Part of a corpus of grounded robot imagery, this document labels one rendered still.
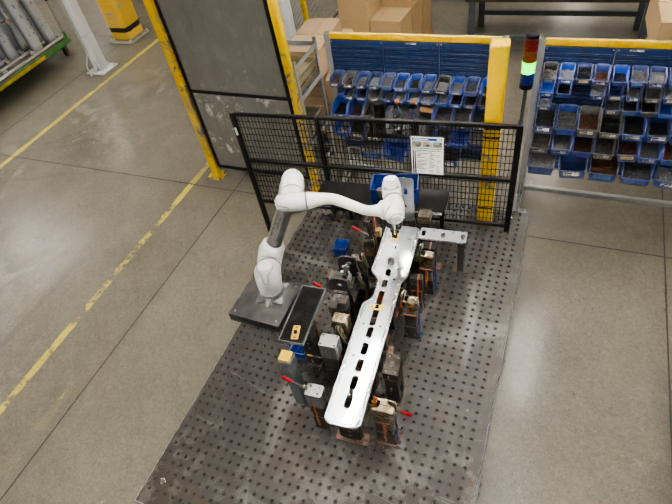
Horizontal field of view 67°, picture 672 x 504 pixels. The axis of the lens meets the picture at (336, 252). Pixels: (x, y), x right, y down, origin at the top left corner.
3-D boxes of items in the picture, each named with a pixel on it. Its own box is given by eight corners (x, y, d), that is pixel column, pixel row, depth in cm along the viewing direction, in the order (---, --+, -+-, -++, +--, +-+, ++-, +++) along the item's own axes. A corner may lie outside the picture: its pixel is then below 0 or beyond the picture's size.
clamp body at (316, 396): (332, 433, 271) (321, 401, 245) (312, 428, 274) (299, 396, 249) (337, 416, 277) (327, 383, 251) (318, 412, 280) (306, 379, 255)
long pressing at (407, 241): (365, 432, 239) (364, 431, 238) (320, 422, 246) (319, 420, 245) (421, 228, 325) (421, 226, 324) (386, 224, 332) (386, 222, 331)
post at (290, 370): (306, 406, 284) (290, 365, 252) (294, 403, 286) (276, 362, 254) (311, 394, 288) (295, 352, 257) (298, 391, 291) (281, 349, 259)
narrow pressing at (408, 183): (415, 220, 329) (413, 178, 305) (397, 218, 333) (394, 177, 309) (415, 219, 330) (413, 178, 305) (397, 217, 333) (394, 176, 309)
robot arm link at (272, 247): (254, 272, 336) (256, 248, 351) (278, 276, 340) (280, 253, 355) (280, 182, 284) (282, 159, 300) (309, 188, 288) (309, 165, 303)
